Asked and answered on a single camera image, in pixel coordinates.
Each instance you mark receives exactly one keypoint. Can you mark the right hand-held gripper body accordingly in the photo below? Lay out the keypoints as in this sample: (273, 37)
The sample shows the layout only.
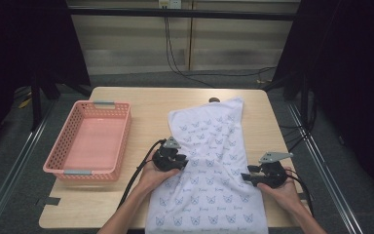
(272, 172)

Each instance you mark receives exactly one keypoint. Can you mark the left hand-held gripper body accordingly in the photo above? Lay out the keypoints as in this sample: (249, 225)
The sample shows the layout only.
(167, 159)

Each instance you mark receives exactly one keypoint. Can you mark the white printed cloth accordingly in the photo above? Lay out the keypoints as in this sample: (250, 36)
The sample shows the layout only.
(207, 182)

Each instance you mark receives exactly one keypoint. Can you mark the pink plastic basket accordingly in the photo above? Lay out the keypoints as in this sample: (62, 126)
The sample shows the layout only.
(94, 143)

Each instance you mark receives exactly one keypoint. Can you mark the person's left hand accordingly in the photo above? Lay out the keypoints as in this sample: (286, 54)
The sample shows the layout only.
(154, 180)

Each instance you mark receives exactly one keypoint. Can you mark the person's right hand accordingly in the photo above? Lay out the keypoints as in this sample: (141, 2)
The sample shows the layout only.
(284, 195)

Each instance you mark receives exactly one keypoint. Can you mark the grey tape strip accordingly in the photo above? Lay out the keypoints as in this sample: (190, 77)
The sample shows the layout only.
(302, 196)
(52, 201)

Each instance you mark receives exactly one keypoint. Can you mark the black curtain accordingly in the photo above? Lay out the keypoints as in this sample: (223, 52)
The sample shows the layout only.
(354, 81)
(22, 48)

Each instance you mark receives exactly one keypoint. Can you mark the black horizontal bar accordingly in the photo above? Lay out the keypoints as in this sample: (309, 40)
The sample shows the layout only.
(126, 12)

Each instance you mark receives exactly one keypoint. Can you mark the yellow floor object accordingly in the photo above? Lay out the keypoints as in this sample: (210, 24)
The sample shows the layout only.
(24, 103)

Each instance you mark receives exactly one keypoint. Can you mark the metal floor rail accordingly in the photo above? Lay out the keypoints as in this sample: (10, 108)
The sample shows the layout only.
(324, 175)
(13, 169)

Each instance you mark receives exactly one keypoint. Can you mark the black stand post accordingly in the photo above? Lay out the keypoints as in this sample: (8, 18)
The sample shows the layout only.
(304, 104)
(36, 107)

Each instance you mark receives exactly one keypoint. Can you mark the white wall outlet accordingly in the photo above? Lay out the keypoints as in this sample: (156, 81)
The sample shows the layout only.
(169, 3)

